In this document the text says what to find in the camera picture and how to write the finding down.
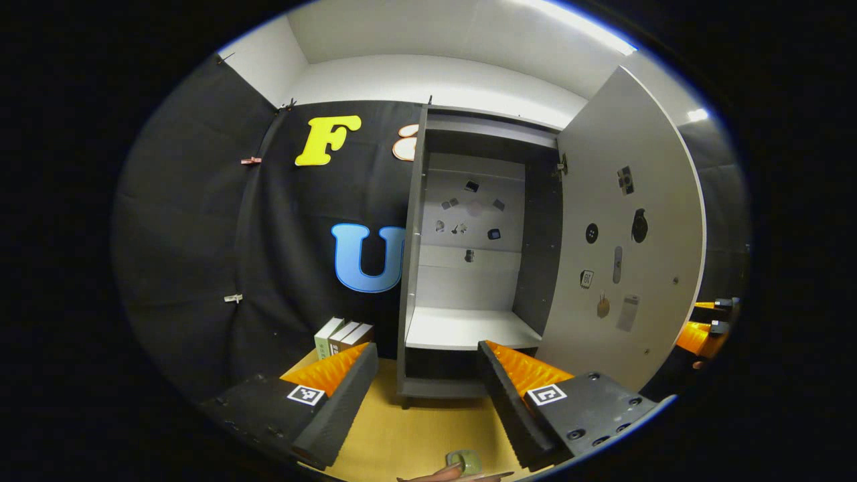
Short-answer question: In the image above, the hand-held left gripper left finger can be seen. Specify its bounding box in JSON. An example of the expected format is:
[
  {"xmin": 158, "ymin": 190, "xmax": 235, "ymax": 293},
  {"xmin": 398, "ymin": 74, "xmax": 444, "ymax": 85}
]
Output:
[{"xmin": 201, "ymin": 341, "xmax": 379, "ymax": 471}]

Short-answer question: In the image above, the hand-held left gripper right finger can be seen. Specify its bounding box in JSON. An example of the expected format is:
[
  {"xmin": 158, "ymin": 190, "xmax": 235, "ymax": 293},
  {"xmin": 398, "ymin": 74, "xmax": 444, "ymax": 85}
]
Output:
[{"xmin": 477, "ymin": 339, "xmax": 660, "ymax": 473}]

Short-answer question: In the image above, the green bottle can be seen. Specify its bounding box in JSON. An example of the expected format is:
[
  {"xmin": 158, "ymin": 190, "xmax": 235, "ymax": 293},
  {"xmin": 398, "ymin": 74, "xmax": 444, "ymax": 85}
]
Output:
[{"xmin": 445, "ymin": 449, "xmax": 483, "ymax": 478}]

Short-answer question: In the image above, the beige cabinet door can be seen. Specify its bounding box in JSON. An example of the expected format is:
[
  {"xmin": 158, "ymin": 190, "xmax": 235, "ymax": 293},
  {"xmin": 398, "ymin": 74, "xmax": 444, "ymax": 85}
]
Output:
[{"xmin": 536, "ymin": 66, "xmax": 707, "ymax": 394}]

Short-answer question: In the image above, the white cabinet shelf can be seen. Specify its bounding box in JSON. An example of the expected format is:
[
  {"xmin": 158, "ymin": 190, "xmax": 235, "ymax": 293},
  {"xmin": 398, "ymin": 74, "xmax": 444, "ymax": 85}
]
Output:
[{"xmin": 404, "ymin": 306, "xmax": 543, "ymax": 351}]

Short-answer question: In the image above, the dark grey cabinet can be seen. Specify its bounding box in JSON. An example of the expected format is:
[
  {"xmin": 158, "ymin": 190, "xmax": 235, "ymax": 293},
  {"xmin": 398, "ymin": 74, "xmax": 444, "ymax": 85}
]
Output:
[{"xmin": 396, "ymin": 104, "xmax": 570, "ymax": 409}]

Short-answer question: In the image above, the green book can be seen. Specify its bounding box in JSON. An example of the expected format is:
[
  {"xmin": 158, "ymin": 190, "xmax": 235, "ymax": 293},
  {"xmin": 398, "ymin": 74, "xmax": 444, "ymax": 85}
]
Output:
[{"xmin": 314, "ymin": 317, "xmax": 345, "ymax": 362}]

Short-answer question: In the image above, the brown book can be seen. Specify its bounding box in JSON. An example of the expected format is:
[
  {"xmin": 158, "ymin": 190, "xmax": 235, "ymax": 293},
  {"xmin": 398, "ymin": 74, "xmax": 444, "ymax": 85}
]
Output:
[
  {"xmin": 328, "ymin": 321, "xmax": 361, "ymax": 354},
  {"xmin": 339, "ymin": 323, "xmax": 374, "ymax": 352}
]

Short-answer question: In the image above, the black backdrop cloth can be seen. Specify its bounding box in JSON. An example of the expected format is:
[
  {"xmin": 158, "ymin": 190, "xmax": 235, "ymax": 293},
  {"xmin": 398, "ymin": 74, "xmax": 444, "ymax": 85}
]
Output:
[{"xmin": 110, "ymin": 54, "xmax": 749, "ymax": 402}]

